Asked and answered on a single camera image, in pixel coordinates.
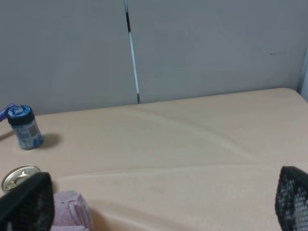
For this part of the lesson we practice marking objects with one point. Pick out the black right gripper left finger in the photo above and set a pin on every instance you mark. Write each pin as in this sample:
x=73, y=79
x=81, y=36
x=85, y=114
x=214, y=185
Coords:
x=29, y=206

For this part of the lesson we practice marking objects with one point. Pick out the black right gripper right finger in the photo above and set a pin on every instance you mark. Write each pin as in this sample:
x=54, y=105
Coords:
x=291, y=201

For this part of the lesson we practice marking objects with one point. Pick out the pink rolled towel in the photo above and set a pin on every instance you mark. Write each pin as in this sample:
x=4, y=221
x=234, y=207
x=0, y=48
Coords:
x=71, y=212

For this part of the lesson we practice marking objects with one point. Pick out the beige tablecloth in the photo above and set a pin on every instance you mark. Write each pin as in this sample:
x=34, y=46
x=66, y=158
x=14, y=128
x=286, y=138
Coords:
x=201, y=164

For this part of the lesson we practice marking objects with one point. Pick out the blue labelled jar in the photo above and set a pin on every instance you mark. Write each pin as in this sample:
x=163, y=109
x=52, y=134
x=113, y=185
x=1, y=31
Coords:
x=22, y=121

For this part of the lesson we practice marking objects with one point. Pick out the purple frying pan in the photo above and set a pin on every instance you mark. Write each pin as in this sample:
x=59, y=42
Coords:
x=3, y=113

